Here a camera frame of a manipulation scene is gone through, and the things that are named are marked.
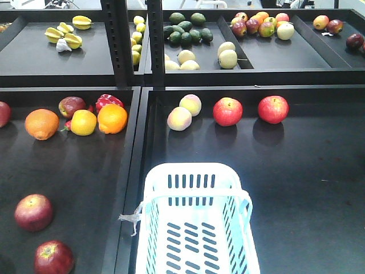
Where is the light blue plastic basket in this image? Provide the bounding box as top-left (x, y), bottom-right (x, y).
top-left (135, 163), bottom-right (260, 273)

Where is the pale peach front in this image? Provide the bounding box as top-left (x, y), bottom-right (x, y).
top-left (167, 107), bottom-right (192, 131)

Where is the pale peach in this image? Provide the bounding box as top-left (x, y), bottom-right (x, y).
top-left (167, 107), bottom-right (192, 131)
top-left (179, 94), bottom-right (202, 116)

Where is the pale peach back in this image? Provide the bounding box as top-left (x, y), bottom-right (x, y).
top-left (179, 94), bottom-right (202, 116)

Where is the bright red apple left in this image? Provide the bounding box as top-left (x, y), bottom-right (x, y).
top-left (213, 97), bottom-right (244, 127)

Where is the bright red apple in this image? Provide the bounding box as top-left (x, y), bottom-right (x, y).
top-left (213, 97), bottom-right (244, 127)
top-left (258, 95), bottom-right (289, 124)

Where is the orange right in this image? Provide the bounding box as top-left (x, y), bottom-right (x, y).
top-left (97, 104), bottom-right (128, 134)

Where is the red bell pepper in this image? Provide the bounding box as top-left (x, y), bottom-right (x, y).
top-left (95, 94), bottom-right (124, 113)

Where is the bright red apple right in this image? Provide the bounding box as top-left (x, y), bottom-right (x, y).
top-left (258, 95), bottom-right (289, 124)

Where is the yellow round fruit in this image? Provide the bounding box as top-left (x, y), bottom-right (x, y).
top-left (71, 110), bottom-right (97, 136)

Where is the black wooden fruit display stand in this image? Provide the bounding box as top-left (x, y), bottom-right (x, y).
top-left (1, 1), bottom-right (364, 273)

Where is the red chili pepper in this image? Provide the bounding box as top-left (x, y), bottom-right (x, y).
top-left (60, 120), bottom-right (71, 132)

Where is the dark red apple behind oranges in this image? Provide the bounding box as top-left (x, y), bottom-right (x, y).
top-left (58, 96), bottom-right (86, 118)

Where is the orange with navel left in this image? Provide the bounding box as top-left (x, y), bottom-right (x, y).
top-left (25, 108), bottom-right (59, 140)

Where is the white garlic bulb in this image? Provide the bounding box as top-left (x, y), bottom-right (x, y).
top-left (56, 38), bottom-right (72, 53)

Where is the yellow starfruit back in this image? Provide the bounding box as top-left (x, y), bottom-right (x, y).
top-left (72, 15), bottom-right (92, 30)

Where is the dark red apple upper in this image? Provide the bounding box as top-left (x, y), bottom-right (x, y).
top-left (14, 194), bottom-right (54, 232)

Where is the dark red apple lower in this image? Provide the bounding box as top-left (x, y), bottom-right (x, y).
top-left (34, 240), bottom-right (75, 274)

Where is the red apple beside oranges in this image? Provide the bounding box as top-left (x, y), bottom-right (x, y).
top-left (0, 101), bottom-right (11, 128)

